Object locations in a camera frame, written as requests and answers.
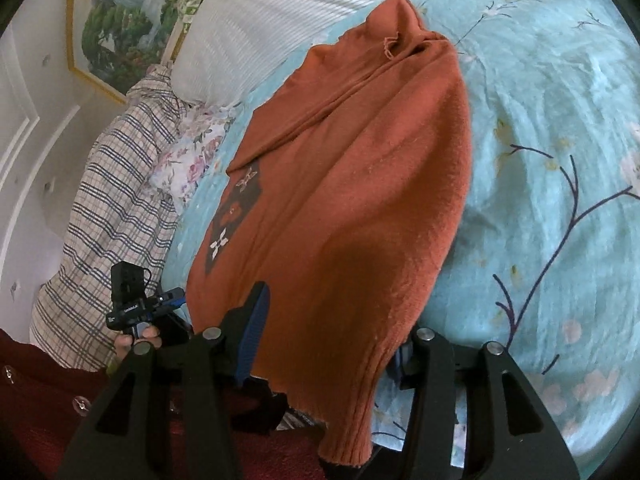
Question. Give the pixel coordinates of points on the turquoise floral bed sheet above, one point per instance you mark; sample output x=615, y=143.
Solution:
x=540, y=170

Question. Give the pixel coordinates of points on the floral print pillow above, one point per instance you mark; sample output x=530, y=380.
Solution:
x=192, y=157

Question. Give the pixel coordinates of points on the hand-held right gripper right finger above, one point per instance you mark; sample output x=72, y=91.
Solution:
x=435, y=360

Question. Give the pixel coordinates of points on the person's dark red clothing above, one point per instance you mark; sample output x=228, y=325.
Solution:
x=40, y=400

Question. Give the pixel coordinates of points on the plaid checked blanket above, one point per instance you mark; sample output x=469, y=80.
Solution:
x=107, y=210

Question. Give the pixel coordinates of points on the person's left hand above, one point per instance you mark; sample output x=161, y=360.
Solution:
x=146, y=336

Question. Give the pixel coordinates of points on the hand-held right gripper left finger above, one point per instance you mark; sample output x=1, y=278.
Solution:
x=252, y=332

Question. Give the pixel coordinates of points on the white striped pillow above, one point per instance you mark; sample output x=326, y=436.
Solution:
x=260, y=25

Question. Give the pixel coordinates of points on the framed landscape painting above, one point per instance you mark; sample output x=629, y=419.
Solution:
x=125, y=15

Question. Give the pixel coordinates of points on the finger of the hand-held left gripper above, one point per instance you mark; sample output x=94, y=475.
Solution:
x=171, y=298

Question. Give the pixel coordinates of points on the orange knitted sweater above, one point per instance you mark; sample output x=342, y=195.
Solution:
x=350, y=200

